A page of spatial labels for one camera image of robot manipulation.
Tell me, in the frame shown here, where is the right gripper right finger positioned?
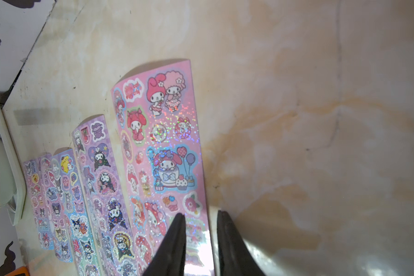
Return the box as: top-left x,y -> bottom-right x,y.
217,210 -> 265,276

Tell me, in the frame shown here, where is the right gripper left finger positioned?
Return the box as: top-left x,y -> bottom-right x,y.
143,213 -> 186,276

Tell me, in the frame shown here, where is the remaining sticker sheet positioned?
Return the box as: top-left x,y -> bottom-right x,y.
52,148 -> 101,276

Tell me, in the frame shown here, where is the pink sticker sheet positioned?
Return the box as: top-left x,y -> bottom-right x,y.
24,159 -> 54,250
111,60 -> 215,276
39,154 -> 73,263

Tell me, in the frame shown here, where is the orange mug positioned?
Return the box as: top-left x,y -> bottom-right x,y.
5,266 -> 30,276

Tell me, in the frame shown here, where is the white square tray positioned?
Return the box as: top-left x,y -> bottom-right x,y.
0,107 -> 26,226

